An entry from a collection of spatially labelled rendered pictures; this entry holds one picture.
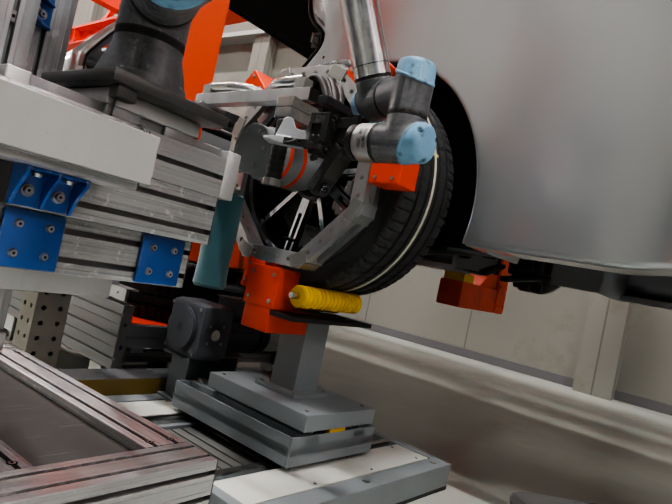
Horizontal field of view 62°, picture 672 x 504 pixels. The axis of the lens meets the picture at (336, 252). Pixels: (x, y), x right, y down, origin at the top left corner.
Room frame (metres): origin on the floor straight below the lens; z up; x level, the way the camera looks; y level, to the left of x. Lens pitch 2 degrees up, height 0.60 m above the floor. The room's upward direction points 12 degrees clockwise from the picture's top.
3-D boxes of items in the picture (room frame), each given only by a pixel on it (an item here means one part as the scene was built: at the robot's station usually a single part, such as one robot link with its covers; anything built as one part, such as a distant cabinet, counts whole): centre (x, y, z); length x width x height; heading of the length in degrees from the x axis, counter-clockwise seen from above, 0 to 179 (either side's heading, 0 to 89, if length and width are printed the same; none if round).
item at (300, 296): (1.52, -0.01, 0.51); 0.29 x 0.06 x 0.06; 140
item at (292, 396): (1.65, 0.04, 0.32); 0.40 x 0.30 x 0.28; 50
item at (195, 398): (1.69, 0.09, 0.13); 0.50 x 0.36 x 0.10; 50
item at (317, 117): (1.13, 0.04, 0.86); 0.12 x 0.08 x 0.09; 50
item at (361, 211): (1.52, 0.15, 0.85); 0.54 x 0.07 x 0.54; 50
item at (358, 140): (1.08, -0.02, 0.85); 0.08 x 0.05 x 0.08; 140
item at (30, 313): (1.74, 0.84, 0.21); 0.10 x 0.10 x 0.42; 50
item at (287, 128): (1.14, 0.15, 0.85); 0.09 x 0.03 x 0.06; 86
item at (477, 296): (3.68, -0.91, 0.69); 0.52 x 0.17 x 0.35; 140
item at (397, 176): (1.33, -0.10, 0.85); 0.09 x 0.08 x 0.07; 50
